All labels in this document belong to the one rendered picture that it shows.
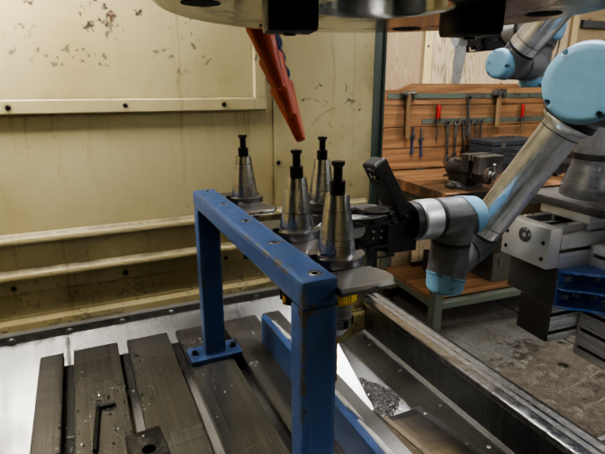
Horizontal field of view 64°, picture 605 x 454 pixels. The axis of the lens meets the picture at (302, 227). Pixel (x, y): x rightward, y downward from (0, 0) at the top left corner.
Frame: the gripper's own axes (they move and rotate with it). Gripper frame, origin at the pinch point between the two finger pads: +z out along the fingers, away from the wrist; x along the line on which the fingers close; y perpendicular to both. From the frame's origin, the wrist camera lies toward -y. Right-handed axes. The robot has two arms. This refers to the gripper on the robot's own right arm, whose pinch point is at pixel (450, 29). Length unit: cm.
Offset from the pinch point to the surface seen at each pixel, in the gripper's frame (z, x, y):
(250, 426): -51, -111, 53
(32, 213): 8, -127, 26
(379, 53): -8.0, -38.4, 3.8
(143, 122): 4, -100, 12
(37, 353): 4, -135, 57
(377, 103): -7.9, -40.0, 16.4
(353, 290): -75, -107, 22
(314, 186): -47, -91, 21
